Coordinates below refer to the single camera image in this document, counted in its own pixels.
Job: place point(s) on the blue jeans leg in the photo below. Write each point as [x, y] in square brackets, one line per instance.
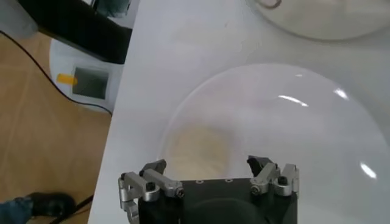
[15, 211]

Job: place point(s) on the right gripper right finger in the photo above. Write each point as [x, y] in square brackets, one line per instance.
[268, 178]

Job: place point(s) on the white steamed baozi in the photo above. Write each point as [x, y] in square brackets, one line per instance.
[198, 152]

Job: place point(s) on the white electric cooking pot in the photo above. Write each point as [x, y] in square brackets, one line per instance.
[329, 18]

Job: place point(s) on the white round plate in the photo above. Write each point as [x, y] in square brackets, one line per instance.
[289, 137]

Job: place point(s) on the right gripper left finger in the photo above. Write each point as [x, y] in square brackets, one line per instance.
[164, 184]

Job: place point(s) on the black robot torso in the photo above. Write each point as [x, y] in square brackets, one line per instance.
[85, 33]

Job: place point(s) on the black shoe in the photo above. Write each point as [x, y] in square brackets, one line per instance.
[51, 204]

